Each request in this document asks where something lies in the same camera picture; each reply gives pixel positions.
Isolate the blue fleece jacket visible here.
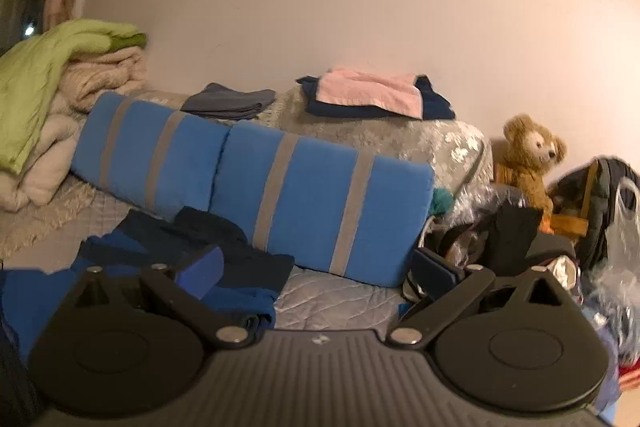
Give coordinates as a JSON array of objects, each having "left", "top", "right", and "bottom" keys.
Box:
[{"left": 0, "top": 205, "right": 297, "bottom": 360}]

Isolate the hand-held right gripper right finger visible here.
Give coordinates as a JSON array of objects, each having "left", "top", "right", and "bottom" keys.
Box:
[{"left": 386, "top": 247, "right": 569, "bottom": 349}]

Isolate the pale folded towel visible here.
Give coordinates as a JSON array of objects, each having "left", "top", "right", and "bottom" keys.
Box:
[{"left": 316, "top": 67, "right": 425, "bottom": 118}]

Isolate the light green blanket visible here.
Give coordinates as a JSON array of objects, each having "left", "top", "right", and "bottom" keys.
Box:
[{"left": 0, "top": 18, "right": 149, "bottom": 176}]

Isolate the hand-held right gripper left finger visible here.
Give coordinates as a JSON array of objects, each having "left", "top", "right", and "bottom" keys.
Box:
[{"left": 74, "top": 243, "right": 252, "bottom": 350}]

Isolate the grey floral folded quilt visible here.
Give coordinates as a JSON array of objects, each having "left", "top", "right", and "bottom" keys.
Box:
[{"left": 252, "top": 86, "right": 495, "bottom": 210}]

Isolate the teal cloth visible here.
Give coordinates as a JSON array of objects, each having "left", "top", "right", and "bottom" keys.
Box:
[{"left": 431, "top": 188, "right": 455, "bottom": 217}]

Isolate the blue grey-striped pillow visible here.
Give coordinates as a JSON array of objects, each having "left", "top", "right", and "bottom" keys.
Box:
[
  {"left": 209, "top": 120, "right": 437, "bottom": 289},
  {"left": 69, "top": 91, "right": 232, "bottom": 222}
]

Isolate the brown teddy bear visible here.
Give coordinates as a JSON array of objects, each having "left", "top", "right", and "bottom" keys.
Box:
[{"left": 494, "top": 112, "right": 569, "bottom": 222}]

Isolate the grey lace-trimmed bedspread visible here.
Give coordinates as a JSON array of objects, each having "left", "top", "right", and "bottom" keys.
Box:
[{"left": 0, "top": 172, "right": 416, "bottom": 343}]

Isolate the grey folded cloth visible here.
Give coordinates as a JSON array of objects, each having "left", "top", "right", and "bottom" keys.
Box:
[{"left": 179, "top": 82, "right": 277, "bottom": 122}]

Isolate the white quilted comforter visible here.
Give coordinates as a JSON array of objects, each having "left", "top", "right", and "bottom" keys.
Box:
[{"left": 0, "top": 104, "right": 83, "bottom": 214}]

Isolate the clear plastic bag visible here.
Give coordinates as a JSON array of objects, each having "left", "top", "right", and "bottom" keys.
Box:
[{"left": 602, "top": 176, "right": 640, "bottom": 260}]

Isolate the navy folded garment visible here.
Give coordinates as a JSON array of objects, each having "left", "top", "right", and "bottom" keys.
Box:
[{"left": 295, "top": 73, "right": 457, "bottom": 122}]

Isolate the black bag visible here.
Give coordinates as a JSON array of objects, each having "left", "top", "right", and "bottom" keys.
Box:
[{"left": 547, "top": 156, "right": 640, "bottom": 270}]

